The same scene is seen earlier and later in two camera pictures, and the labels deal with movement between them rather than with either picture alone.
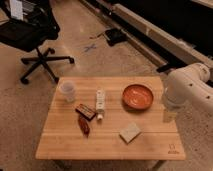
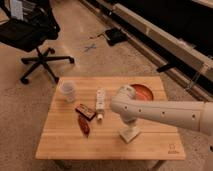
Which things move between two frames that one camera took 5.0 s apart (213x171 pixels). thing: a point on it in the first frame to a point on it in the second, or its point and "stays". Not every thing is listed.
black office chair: (27, 25) stays
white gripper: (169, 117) to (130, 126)
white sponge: (131, 132) stays
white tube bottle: (100, 103) stays
